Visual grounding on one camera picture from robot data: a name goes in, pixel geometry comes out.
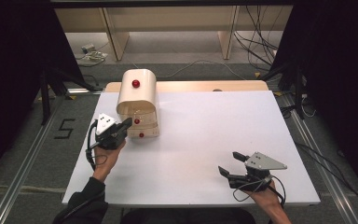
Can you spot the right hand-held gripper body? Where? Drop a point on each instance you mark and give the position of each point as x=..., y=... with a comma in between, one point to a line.
x=262, y=162

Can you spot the person's right hand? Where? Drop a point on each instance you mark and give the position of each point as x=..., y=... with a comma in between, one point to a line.
x=265, y=197

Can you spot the person's left hand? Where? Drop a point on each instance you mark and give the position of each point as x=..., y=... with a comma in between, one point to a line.
x=107, y=161

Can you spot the black curtain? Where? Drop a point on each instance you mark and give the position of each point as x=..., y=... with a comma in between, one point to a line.
x=338, y=77
x=12, y=62

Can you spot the black metal stand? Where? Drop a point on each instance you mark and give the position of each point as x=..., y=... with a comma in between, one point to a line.
x=45, y=99
x=298, y=93

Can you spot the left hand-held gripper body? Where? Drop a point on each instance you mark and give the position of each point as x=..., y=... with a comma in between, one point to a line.
x=108, y=140

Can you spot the yellow floor tape piece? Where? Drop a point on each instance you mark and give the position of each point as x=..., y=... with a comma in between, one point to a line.
x=278, y=93
x=257, y=74
x=71, y=97

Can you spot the beige desk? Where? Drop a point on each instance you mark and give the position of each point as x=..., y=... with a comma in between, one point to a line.
x=167, y=18

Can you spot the white power strip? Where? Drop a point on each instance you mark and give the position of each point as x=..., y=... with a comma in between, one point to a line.
x=88, y=48

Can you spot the long aluminium floor rail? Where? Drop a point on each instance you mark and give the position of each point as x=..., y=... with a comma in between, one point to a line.
x=20, y=174
x=329, y=177

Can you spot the short aluminium rail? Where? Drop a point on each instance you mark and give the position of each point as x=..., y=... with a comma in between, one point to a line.
x=84, y=91

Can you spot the cream drawer cabinet red knobs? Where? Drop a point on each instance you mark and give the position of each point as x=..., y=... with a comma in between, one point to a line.
x=143, y=93

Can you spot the black frame beam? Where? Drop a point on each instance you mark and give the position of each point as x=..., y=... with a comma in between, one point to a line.
x=167, y=3

